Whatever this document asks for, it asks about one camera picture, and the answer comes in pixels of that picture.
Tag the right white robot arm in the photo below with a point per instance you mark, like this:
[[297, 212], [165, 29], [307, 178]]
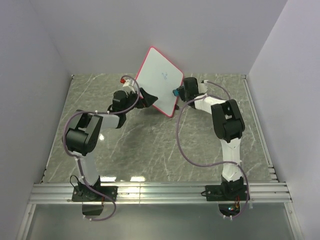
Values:
[[228, 126]]

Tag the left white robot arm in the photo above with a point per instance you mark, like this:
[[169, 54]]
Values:
[[83, 129]]

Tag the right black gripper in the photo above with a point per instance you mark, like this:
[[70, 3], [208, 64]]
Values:
[[181, 90]]

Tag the aluminium mounting rail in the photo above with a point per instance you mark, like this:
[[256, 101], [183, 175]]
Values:
[[158, 193]]

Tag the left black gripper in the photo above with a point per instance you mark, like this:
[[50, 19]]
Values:
[[148, 99]]

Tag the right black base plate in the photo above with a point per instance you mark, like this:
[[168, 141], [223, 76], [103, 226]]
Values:
[[218, 193]]

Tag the right side aluminium rail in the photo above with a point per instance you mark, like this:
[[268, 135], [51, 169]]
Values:
[[271, 169]]

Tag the red framed whiteboard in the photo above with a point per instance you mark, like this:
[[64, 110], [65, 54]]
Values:
[[158, 76]]

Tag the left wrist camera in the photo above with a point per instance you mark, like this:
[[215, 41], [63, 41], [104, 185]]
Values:
[[128, 85]]

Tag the blue whiteboard eraser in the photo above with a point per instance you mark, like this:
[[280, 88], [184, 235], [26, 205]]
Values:
[[176, 92]]

